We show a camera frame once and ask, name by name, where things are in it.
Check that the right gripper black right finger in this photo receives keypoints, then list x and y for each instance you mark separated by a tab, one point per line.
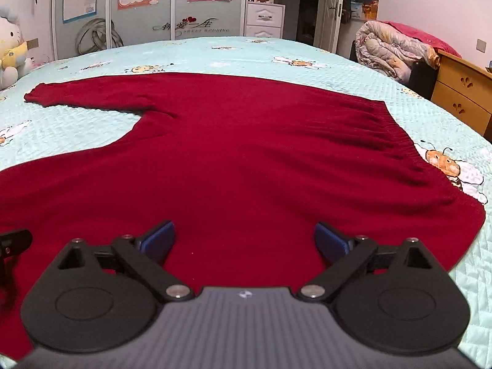
347	257

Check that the wall socket plate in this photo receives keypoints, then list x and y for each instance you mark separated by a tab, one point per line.
481	46

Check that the white Hello Kitty plush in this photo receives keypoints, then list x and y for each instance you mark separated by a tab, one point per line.
14	60

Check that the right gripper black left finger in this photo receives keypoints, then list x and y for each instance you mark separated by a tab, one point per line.
142	258

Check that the light green quilted bedspread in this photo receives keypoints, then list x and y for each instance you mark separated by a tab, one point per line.
34	132

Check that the rolled floral quilt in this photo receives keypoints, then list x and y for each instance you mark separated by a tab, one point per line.
385	49

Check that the white drawer cabinet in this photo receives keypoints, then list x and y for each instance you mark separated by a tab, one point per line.
264	20

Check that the white door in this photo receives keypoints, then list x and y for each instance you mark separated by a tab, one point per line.
328	21

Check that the pink red pillow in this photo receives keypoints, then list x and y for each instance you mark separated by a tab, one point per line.
433	41

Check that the wooden bedside cabinet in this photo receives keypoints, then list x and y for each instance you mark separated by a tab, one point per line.
465	91

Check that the dark red knit sweater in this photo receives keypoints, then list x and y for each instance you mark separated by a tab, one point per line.
244	168

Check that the grey sliding-door wardrobe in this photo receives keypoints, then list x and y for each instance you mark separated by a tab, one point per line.
86	26

